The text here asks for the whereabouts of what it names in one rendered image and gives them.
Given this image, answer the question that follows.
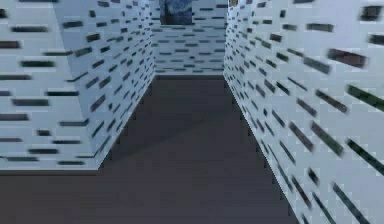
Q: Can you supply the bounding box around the blue framed wall picture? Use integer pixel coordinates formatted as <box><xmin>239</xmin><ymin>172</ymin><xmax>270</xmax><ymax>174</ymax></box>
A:
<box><xmin>159</xmin><ymin>0</ymin><xmax>194</xmax><ymax>26</ymax></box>

